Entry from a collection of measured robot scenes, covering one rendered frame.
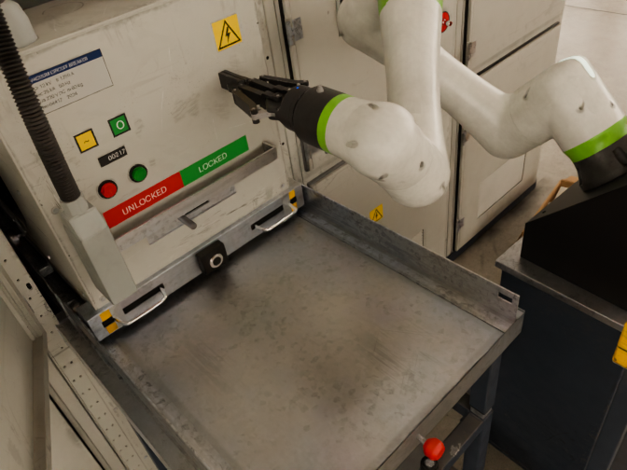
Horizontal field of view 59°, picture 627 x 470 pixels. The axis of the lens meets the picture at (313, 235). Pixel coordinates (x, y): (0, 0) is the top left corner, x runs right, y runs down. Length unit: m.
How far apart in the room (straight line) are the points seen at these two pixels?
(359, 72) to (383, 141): 0.75
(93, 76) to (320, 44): 0.60
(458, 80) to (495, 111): 0.11
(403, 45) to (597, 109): 0.42
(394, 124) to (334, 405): 0.47
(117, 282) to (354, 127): 0.46
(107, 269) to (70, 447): 0.62
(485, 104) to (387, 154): 0.55
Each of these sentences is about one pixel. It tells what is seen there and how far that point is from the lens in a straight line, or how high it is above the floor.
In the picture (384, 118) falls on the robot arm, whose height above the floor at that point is 1.28.
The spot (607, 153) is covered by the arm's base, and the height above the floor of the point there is 1.02.
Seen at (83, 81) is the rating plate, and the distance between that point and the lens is 0.95.
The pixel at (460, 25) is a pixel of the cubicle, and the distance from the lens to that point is 1.86.
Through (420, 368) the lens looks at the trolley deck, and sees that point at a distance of 0.99.
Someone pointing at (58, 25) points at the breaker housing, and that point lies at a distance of 1.00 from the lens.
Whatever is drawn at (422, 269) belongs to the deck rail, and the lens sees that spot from 1.14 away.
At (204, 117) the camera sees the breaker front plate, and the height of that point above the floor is 1.18.
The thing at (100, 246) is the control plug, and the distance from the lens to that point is 0.92.
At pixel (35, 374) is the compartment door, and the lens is 1.20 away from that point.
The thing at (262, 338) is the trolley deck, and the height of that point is 0.85.
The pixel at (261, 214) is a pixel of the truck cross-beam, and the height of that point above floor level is 0.91.
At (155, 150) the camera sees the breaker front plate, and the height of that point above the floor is 1.16.
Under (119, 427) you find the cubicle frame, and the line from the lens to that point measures 1.54.
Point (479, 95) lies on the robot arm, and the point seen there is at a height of 1.07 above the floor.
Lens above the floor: 1.65
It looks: 40 degrees down
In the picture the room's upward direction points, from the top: 9 degrees counter-clockwise
